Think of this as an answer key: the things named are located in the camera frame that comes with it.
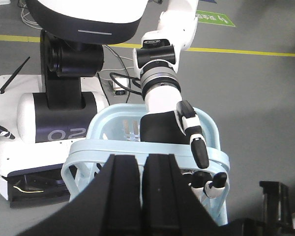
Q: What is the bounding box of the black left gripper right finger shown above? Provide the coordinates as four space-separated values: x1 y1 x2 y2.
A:
142 154 221 236

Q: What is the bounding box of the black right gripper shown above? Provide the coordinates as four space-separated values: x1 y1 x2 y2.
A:
221 181 295 236

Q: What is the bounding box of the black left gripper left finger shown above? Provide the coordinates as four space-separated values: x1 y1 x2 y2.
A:
20 154 142 236

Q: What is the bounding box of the light blue plastic basket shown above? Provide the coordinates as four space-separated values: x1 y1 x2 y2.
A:
61 104 230 226

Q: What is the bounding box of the white black humanoid robot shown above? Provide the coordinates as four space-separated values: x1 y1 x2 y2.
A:
0 0 228 208

